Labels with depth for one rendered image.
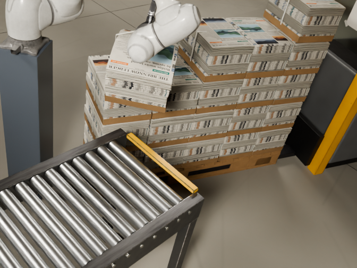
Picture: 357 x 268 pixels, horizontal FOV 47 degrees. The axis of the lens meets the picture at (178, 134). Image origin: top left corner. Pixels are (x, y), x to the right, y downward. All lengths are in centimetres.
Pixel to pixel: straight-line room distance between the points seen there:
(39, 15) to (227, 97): 118
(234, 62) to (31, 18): 112
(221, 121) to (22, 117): 120
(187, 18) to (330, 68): 205
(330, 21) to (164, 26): 145
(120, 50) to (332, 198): 208
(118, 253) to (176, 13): 86
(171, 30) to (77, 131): 185
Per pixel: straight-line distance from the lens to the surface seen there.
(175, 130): 251
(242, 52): 241
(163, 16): 149
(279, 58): 261
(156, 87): 178
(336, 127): 317
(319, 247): 291
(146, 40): 149
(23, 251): 151
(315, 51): 277
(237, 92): 258
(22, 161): 252
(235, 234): 272
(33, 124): 231
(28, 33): 207
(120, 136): 193
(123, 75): 176
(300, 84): 288
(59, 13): 211
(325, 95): 341
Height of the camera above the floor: 203
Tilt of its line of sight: 38 degrees down
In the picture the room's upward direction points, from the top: 14 degrees clockwise
